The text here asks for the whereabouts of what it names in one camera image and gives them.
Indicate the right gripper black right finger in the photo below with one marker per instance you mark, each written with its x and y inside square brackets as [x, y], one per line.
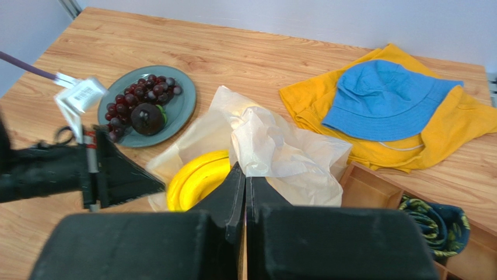
[295, 242]

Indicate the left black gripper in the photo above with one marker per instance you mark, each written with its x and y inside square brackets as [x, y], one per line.
[47, 169]

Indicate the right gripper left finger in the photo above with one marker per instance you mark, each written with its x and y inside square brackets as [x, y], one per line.
[205, 242]

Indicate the translucent plastic bag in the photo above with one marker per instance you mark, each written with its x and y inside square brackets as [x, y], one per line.
[303, 166]

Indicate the dark purple grapes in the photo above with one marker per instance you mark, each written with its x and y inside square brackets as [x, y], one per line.
[154, 89]

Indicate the grey-blue fruit plate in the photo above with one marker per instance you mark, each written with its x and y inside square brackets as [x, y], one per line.
[178, 109]

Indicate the brown wooden divided tray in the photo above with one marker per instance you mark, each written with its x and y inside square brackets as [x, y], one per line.
[365, 188]

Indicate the dark rolled socks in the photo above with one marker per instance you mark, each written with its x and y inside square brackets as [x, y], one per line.
[445, 228]

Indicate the yellow cloth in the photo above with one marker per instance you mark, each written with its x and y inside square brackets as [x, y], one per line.
[459, 119]

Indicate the blue bucket hat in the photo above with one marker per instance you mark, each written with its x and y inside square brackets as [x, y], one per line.
[382, 101]

